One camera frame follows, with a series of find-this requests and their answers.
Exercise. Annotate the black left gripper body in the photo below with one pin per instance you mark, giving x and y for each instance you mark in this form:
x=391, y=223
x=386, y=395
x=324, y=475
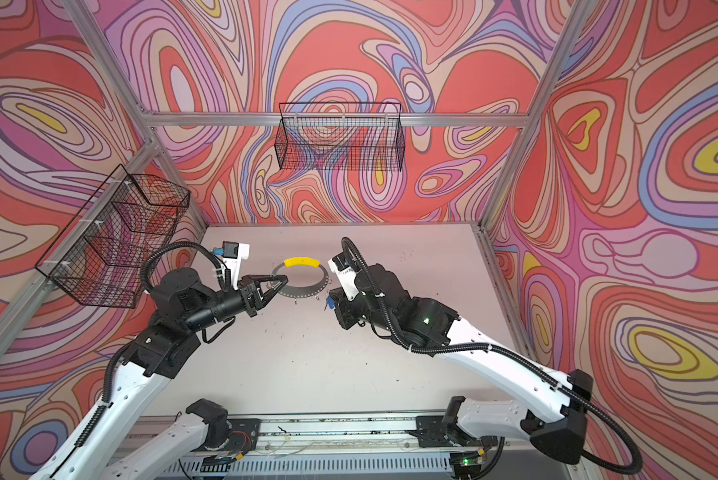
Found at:
x=232, y=306

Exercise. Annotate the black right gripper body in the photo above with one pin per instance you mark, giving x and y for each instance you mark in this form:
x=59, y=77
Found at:
x=354, y=312

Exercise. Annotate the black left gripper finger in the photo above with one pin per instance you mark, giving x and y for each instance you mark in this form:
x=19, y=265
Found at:
x=276, y=282
x=267, y=292

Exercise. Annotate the large keyring with yellow sleeve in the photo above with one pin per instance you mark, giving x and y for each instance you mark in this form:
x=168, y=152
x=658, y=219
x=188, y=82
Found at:
x=307, y=277

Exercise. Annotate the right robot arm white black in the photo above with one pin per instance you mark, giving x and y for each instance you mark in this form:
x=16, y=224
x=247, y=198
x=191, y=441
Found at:
x=557, y=405

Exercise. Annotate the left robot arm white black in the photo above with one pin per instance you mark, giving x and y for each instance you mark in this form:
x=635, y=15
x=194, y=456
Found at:
x=140, y=370

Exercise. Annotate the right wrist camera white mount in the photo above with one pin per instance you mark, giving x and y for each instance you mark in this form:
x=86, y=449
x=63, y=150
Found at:
x=345, y=274

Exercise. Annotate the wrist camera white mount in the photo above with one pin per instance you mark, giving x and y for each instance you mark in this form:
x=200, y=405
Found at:
x=345, y=274
x=231, y=254

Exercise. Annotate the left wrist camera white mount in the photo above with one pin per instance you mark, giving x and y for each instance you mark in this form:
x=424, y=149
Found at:
x=231, y=254

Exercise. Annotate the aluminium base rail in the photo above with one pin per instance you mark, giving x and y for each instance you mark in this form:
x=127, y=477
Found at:
x=391, y=445

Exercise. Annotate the black wire basket back wall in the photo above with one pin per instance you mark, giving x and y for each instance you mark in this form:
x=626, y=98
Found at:
x=344, y=136

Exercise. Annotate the black wire basket wall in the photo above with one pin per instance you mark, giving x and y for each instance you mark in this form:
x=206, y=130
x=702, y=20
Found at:
x=97, y=256
x=344, y=136

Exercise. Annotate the black wire basket left wall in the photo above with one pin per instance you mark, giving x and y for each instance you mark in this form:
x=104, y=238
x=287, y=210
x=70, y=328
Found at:
x=97, y=256

